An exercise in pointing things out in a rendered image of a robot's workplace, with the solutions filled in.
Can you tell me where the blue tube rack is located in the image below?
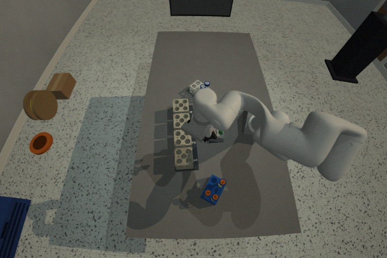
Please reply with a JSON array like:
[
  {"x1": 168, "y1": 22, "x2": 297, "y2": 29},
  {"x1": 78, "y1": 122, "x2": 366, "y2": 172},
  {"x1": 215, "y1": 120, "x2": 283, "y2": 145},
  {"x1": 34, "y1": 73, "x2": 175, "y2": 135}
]
[{"x1": 200, "y1": 175, "x2": 225, "y2": 205}]

